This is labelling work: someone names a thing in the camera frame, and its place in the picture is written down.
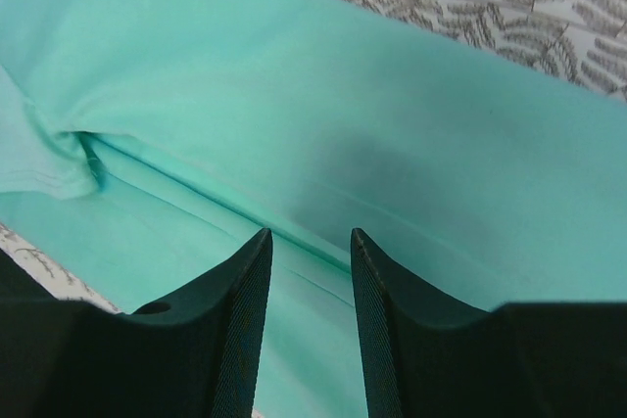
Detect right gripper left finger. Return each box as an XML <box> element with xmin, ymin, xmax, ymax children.
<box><xmin>1</xmin><ymin>229</ymin><xmax>272</xmax><ymax>417</ymax></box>

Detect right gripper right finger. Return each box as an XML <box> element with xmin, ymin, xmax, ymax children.
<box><xmin>351</xmin><ymin>228</ymin><xmax>626</xmax><ymax>417</ymax></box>

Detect teal t shirt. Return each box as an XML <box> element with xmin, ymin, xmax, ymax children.
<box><xmin>0</xmin><ymin>0</ymin><xmax>627</xmax><ymax>418</ymax></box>

